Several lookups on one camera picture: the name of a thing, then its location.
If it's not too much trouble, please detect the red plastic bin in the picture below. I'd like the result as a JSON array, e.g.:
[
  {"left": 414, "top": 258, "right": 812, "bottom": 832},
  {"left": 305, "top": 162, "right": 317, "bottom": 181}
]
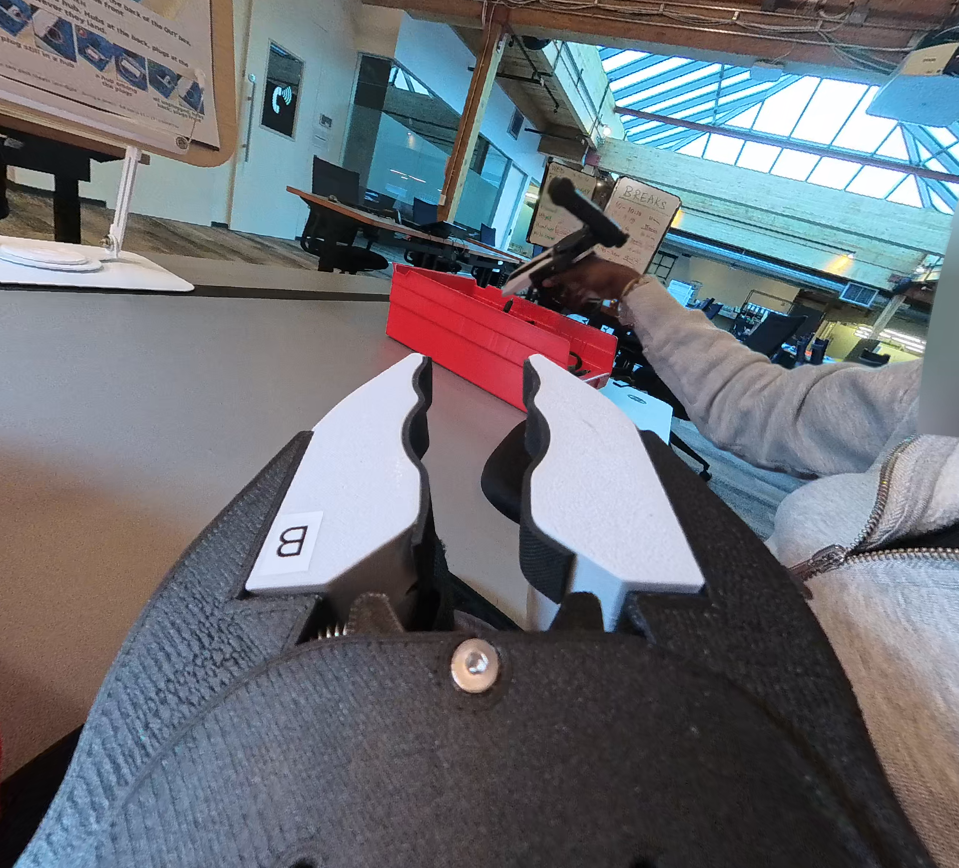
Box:
[{"left": 386, "top": 263, "right": 620, "bottom": 414}]

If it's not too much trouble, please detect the white overhead fixture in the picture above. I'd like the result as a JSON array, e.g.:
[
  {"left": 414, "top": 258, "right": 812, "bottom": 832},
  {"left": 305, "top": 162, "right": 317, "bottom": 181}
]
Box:
[{"left": 865, "top": 21, "right": 959, "bottom": 127}]

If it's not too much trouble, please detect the printed instruction sheet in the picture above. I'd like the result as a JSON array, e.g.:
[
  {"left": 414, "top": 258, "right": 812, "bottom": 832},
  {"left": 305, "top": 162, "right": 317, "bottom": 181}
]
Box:
[{"left": 0, "top": 0, "right": 220, "bottom": 150}]

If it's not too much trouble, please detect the white sign stand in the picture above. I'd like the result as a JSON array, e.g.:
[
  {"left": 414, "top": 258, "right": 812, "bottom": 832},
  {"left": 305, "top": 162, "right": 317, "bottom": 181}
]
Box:
[{"left": 0, "top": 145, "right": 196, "bottom": 294}]

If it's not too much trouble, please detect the white box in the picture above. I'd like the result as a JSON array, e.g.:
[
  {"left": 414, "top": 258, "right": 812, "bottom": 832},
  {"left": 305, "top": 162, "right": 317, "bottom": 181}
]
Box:
[{"left": 599, "top": 377, "right": 675, "bottom": 445}]

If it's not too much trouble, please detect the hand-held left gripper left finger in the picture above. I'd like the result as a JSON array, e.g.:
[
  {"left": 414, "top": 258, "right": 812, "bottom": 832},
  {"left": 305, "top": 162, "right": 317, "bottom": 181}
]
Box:
[{"left": 245, "top": 353, "right": 436, "bottom": 633}]

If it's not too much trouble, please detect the long wooden table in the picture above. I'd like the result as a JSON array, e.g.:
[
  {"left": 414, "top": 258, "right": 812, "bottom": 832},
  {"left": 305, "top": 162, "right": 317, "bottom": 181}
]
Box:
[{"left": 287, "top": 185, "right": 525, "bottom": 273}]

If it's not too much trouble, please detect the person's right forearm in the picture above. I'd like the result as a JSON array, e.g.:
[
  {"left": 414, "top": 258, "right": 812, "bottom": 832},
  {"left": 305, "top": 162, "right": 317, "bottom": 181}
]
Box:
[{"left": 625, "top": 280, "right": 926, "bottom": 481}]

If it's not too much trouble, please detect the black office chair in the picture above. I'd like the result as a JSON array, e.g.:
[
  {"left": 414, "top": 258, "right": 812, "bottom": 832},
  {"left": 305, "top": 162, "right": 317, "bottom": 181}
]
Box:
[
  {"left": 738, "top": 310, "right": 806, "bottom": 360},
  {"left": 303, "top": 156, "right": 387, "bottom": 275}
]

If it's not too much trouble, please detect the black wall sign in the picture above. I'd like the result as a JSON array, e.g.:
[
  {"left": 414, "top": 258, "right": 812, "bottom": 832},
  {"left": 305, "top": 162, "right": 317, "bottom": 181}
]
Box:
[{"left": 261, "top": 42, "right": 304, "bottom": 138}]

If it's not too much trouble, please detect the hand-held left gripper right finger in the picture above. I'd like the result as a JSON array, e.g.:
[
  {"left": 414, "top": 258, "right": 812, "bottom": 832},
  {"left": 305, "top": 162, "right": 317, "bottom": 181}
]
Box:
[{"left": 518, "top": 355, "right": 707, "bottom": 633}]

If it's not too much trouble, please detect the tan rounded board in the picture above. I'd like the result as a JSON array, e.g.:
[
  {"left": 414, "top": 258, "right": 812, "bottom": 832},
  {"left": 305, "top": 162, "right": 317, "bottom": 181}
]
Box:
[{"left": 0, "top": 0, "right": 238, "bottom": 170}]

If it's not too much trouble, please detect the person's grey zip hoodie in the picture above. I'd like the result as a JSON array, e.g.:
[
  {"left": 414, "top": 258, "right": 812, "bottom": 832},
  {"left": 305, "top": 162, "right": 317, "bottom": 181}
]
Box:
[{"left": 766, "top": 434, "right": 959, "bottom": 868}]

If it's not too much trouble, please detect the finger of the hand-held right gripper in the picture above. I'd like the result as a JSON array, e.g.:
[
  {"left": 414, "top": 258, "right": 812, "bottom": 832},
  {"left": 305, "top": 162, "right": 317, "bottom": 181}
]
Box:
[{"left": 500, "top": 248, "right": 593, "bottom": 297}]

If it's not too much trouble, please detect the black foam pad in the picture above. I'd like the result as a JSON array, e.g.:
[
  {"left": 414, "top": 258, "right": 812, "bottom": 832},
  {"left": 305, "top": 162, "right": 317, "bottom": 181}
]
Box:
[{"left": 479, "top": 422, "right": 536, "bottom": 524}]

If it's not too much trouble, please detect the black-framed whiteboard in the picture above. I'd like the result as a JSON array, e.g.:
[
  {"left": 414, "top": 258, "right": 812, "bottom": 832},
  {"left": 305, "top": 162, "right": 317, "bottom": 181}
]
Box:
[
  {"left": 603, "top": 175, "right": 683, "bottom": 273},
  {"left": 526, "top": 160, "right": 600, "bottom": 247}
]

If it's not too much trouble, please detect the person's right hand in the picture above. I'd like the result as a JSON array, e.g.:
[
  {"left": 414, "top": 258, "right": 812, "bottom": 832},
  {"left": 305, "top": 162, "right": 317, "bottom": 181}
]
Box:
[{"left": 539, "top": 257, "right": 645, "bottom": 318}]

